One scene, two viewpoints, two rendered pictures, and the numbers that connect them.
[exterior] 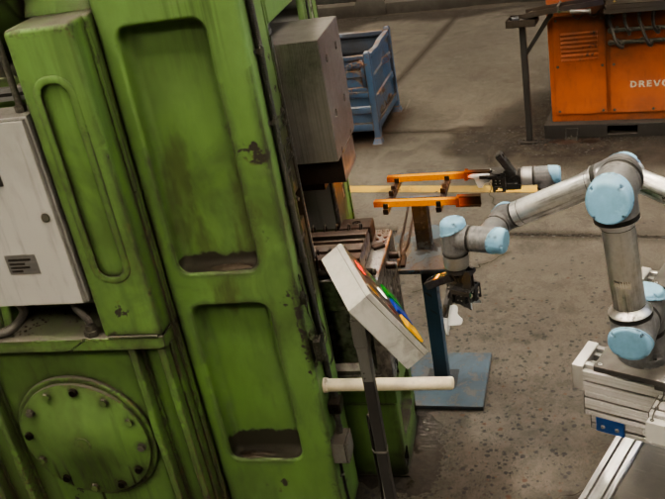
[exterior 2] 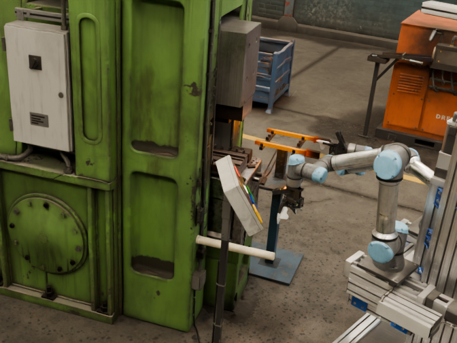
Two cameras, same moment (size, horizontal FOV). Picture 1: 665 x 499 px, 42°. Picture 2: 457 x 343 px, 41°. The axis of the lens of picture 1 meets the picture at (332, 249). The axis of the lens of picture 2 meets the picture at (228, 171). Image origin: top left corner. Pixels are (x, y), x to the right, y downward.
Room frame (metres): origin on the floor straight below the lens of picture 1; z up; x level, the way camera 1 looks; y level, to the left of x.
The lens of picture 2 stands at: (-0.46, 0.01, 2.48)
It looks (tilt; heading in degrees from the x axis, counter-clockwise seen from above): 26 degrees down; 359
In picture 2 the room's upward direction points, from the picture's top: 4 degrees clockwise
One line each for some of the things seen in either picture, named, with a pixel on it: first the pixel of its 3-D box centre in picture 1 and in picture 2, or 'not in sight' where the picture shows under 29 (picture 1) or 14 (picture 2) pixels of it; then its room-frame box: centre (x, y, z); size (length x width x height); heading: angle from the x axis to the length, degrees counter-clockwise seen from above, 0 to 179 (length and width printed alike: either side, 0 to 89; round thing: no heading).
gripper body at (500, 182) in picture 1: (506, 178); (339, 148); (3.23, -0.74, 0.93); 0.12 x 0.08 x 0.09; 70
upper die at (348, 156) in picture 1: (290, 161); (211, 101); (2.85, 0.09, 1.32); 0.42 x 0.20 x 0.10; 74
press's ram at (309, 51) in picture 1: (279, 89); (217, 57); (2.89, 0.08, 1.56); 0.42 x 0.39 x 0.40; 74
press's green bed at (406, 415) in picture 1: (340, 402); (204, 256); (2.91, 0.08, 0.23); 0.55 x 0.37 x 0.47; 74
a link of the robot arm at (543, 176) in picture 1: (546, 175); (363, 152); (3.18, -0.89, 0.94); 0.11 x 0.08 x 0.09; 70
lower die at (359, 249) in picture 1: (309, 252); (208, 159); (2.85, 0.09, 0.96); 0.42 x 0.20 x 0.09; 74
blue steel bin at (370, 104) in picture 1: (315, 88); (238, 67); (6.92, -0.11, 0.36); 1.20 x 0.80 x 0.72; 70
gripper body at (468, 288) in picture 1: (461, 284); (293, 196); (2.24, -0.36, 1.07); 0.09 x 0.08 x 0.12; 49
